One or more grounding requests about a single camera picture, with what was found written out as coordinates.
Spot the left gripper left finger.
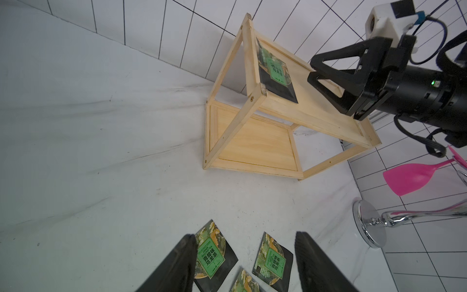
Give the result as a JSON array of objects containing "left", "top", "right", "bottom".
[{"left": 136, "top": 234, "right": 198, "bottom": 292}]

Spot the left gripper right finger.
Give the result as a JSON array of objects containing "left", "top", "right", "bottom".
[{"left": 294, "top": 231, "right": 358, "bottom": 292}]

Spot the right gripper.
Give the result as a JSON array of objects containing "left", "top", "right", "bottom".
[{"left": 307, "top": 35, "right": 416, "bottom": 120}]

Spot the green tea bag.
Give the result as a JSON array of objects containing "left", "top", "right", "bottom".
[
  {"left": 252, "top": 232, "right": 294, "bottom": 292},
  {"left": 194, "top": 220, "right": 238, "bottom": 292},
  {"left": 256, "top": 39, "right": 298, "bottom": 103},
  {"left": 230, "top": 268, "right": 262, "bottom": 292}
]

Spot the wooden two-tier shelf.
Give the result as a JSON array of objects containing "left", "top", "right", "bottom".
[{"left": 203, "top": 14, "right": 381, "bottom": 180}]

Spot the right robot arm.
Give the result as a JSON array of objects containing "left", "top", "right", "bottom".
[{"left": 308, "top": 32, "right": 467, "bottom": 158}]

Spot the chrome cup rack stand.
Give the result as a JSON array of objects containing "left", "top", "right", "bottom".
[{"left": 352, "top": 165, "right": 467, "bottom": 249}]

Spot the pink plastic wine glass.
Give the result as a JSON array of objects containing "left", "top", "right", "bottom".
[{"left": 383, "top": 146, "right": 467, "bottom": 197}]

